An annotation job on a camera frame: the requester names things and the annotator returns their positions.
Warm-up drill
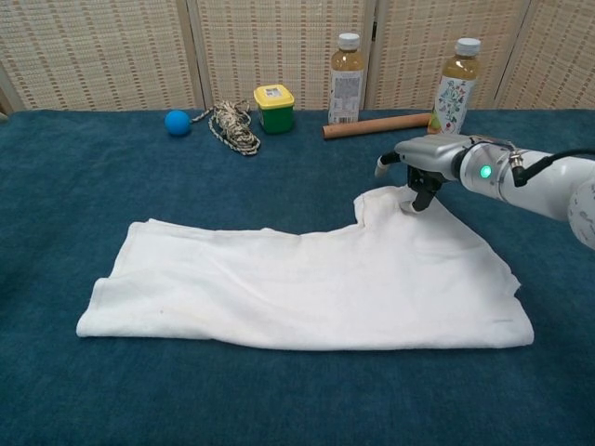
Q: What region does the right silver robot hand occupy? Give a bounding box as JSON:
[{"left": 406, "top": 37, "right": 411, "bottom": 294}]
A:
[{"left": 374, "top": 134, "right": 470, "bottom": 216}]

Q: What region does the white t-shirt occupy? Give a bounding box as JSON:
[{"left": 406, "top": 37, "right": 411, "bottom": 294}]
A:
[{"left": 75, "top": 184, "right": 535, "bottom": 353}]

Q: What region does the woven bamboo folding screen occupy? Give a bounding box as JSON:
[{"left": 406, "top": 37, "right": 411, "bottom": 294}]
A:
[{"left": 0, "top": 0, "right": 595, "bottom": 112}]

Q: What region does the tea bottle with floral label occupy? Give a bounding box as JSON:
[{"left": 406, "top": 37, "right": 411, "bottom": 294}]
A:
[{"left": 426, "top": 37, "right": 483, "bottom": 137}]

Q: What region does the wooden cylinder stick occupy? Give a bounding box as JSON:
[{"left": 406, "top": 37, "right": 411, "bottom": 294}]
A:
[{"left": 322, "top": 112, "right": 434, "bottom": 142}]

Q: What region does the tea bottle with text label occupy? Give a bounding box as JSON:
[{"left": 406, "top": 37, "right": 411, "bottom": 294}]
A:
[{"left": 327, "top": 32, "right": 366, "bottom": 125}]

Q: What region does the yellow-lidded green container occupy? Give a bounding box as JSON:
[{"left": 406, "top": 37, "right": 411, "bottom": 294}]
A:
[{"left": 253, "top": 84, "right": 298, "bottom": 136}]

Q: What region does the blue ball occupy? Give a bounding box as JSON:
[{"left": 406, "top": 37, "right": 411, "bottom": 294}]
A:
[{"left": 164, "top": 109, "right": 192, "bottom": 138}]

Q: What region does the blue felt table cloth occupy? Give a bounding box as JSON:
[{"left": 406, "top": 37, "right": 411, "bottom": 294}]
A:
[{"left": 0, "top": 109, "right": 595, "bottom": 446}]

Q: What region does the braided rope bundle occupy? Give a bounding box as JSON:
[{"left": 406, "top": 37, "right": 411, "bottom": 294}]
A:
[{"left": 192, "top": 99, "right": 262, "bottom": 157}]

